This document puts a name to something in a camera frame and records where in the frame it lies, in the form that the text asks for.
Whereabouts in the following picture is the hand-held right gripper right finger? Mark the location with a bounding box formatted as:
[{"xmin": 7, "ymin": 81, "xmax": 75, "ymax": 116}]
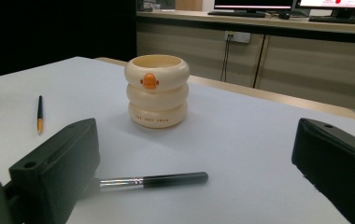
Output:
[{"xmin": 291, "ymin": 118, "xmax": 355, "ymax": 224}]

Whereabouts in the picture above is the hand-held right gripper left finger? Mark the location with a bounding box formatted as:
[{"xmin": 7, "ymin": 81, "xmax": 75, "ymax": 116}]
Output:
[{"xmin": 8, "ymin": 118, "xmax": 101, "ymax": 224}]

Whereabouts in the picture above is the black and orange pencil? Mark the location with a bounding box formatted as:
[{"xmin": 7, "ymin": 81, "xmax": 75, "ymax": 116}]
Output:
[{"xmin": 36, "ymin": 94, "xmax": 44, "ymax": 135}]

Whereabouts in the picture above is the black handled makeup brush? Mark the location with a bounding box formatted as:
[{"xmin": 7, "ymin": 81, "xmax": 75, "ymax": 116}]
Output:
[{"xmin": 99, "ymin": 171, "xmax": 209, "ymax": 190}]

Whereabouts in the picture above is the cream ringed pen holder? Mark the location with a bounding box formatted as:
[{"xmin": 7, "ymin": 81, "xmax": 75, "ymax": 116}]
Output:
[{"xmin": 123, "ymin": 54, "xmax": 191, "ymax": 130}]

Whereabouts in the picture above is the beige office counter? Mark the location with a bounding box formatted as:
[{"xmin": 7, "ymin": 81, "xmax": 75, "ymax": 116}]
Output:
[{"xmin": 135, "ymin": 9, "xmax": 355, "ymax": 113}]

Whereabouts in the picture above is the white table sheet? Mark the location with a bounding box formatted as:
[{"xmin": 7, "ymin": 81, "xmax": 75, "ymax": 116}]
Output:
[{"xmin": 0, "ymin": 56, "xmax": 355, "ymax": 224}]

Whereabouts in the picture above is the black keyboard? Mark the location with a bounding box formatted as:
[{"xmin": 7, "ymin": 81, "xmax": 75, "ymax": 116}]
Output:
[
  {"xmin": 308, "ymin": 15, "xmax": 355, "ymax": 26},
  {"xmin": 207, "ymin": 10, "xmax": 267, "ymax": 19}
]

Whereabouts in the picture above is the black computer monitor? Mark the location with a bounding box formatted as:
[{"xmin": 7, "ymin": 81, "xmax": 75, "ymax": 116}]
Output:
[
  {"xmin": 295, "ymin": 0, "xmax": 355, "ymax": 18},
  {"xmin": 213, "ymin": 0, "xmax": 295, "ymax": 15}
]

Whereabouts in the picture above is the black power cable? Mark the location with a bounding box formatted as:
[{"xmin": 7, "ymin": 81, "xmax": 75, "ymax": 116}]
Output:
[
  {"xmin": 220, "ymin": 37, "xmax": 230, "ymax": 82},
  {"xmin": 224, "ymin": 37, "xmax": 232, "ymax": 82}
]

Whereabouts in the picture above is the white wall outlet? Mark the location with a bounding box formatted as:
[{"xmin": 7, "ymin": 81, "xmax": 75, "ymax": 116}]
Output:
[{"xmin": 223, "ymin": 30, "xmax": 251, "ymax": 44}]

